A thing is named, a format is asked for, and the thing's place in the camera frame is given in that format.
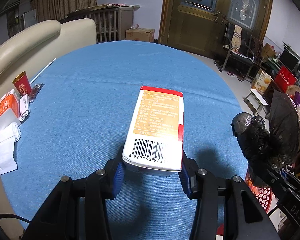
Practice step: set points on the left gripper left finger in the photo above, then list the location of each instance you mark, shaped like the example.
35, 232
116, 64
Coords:
76, 209

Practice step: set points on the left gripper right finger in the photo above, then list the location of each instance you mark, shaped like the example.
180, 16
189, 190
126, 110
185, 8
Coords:
228, 204

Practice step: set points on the black plastic bag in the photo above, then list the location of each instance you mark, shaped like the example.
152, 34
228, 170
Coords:
276, 146

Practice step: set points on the red orange medicine box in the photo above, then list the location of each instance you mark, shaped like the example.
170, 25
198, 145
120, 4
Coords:
154, 143

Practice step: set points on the red mesh trash basket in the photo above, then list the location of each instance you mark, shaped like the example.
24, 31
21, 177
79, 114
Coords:
263, 194

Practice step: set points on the white folded tissue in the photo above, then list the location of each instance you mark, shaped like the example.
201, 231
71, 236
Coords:
8, 137

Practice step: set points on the blue table cloth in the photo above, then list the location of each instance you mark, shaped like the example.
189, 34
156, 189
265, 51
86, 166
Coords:
81, 116

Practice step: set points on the small white stool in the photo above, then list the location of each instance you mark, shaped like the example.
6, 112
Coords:
255, 101

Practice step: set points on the white purple medicine box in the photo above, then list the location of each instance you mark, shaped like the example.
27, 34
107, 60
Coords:
24, 106

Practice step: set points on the orange tissue pack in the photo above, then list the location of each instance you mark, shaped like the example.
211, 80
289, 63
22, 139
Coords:
9, 109

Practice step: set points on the red gift bag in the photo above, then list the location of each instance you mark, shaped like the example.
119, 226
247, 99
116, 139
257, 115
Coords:
284, 79

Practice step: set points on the yellow printed carton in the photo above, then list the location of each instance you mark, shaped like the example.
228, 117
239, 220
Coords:
261, 81

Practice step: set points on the dark snack wrapper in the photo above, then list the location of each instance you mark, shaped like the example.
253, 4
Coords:
35, 90

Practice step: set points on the red paper cup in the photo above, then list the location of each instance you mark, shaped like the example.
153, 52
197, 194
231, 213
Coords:
22, 84

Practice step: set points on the black monitor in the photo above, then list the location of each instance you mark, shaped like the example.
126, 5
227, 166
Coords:
289, 60

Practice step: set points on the black metal armchair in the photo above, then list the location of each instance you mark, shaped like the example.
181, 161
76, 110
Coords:
237, 49

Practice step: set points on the beige leather sofa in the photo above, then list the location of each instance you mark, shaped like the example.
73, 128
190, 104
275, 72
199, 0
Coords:
31, 50

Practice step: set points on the wooden radiator cover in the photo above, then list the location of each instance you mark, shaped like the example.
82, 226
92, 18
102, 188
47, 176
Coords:
111, 20

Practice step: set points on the wooden double door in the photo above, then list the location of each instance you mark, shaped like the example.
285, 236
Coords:
198, 26

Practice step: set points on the cardboard box by wall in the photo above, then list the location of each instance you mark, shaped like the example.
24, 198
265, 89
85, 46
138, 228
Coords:
140, 34

